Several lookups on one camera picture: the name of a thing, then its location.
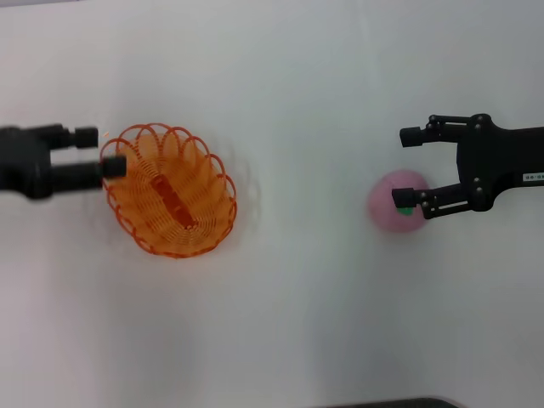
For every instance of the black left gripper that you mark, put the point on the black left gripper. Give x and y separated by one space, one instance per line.
21 161

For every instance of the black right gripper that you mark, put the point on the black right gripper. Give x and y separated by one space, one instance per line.
497 157

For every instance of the pink peach with green leaf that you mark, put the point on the pink peach with green leaf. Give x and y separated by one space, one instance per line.
391 219

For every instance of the dark rounded robot base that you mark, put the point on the dark rounded robot base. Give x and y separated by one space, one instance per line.
395 404

